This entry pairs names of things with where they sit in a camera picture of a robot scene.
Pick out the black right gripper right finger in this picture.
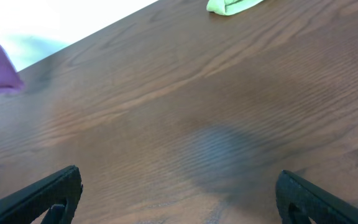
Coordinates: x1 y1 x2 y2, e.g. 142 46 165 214
275 170 358 224

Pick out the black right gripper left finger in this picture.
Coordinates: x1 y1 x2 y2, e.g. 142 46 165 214
0 166 83 223

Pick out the crumpled green cloth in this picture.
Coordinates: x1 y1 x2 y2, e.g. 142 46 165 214
206 0 263 16

